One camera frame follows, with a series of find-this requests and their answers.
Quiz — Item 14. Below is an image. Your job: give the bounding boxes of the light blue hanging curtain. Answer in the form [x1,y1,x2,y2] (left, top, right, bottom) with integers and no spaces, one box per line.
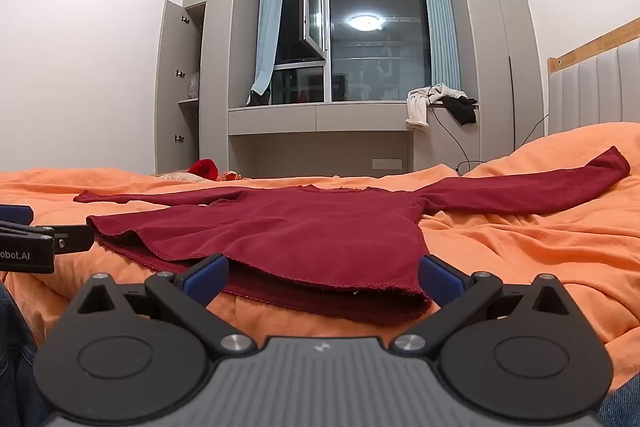
[419,0,462,90]

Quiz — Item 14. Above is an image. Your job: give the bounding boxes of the orange blanket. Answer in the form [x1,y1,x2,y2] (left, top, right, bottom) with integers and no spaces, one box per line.
[0,122,640,388]

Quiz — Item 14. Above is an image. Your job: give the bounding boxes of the grey window bench cabinet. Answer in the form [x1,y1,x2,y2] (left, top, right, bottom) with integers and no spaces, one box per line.
[227,101,481,180]

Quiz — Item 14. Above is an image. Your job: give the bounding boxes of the black cable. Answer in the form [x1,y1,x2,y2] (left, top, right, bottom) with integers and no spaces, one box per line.
[429,107,550,176]

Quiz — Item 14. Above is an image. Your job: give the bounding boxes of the light blue tied curtain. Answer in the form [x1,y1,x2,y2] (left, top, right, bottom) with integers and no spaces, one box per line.
[249,0,287,108]

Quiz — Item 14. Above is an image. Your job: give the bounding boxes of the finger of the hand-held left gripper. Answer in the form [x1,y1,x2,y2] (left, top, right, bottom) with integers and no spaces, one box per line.
[52,224,95,254]
[0,205,34,225]

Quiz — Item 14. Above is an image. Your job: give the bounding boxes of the person's right leg in jeans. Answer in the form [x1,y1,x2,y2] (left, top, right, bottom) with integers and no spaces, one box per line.
[596,381,640,427]

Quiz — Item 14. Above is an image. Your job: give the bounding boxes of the window with open sash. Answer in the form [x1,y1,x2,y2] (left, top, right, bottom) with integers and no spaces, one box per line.
[272,0,432,104]

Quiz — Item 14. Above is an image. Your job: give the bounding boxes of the dark red sweater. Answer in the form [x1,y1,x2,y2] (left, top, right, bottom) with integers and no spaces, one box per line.
[73,146,631,327]

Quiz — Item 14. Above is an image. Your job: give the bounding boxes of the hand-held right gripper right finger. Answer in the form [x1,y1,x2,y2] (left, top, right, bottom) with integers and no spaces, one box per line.
[390,254,584,357]

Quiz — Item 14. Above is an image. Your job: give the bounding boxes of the bright red cloth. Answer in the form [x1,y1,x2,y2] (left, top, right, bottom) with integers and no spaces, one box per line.
[187,159,221,182]

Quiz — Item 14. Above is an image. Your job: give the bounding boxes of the grey wardrobe with open door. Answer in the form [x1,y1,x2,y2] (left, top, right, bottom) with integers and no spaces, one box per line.
[154,0,242,176]

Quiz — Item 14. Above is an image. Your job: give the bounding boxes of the person's left leg in jeans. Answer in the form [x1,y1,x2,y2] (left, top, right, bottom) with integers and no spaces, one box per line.
[0,282,50,427]

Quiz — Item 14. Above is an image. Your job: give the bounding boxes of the grey padded headboard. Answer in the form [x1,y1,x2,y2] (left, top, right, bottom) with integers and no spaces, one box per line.
[547,17,640,136]

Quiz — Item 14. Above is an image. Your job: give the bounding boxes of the black garment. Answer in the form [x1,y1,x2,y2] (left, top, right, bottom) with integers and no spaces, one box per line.
[439,95,479,126]

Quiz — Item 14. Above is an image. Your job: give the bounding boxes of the person's leg in jeans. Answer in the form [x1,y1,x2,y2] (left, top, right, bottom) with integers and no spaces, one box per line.
[596,381,640,427]
[0,282,50,427]

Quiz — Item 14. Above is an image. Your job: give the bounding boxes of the white garment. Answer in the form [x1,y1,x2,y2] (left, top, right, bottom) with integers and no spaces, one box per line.
[405,83,469,130]

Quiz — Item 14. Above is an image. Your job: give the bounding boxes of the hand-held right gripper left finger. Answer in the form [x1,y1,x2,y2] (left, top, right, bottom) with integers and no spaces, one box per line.
[65,253,259,358]

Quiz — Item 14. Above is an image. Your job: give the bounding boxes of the grey wardrobe with closed doors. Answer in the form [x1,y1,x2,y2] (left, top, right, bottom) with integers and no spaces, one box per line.
[449,0,547,164]

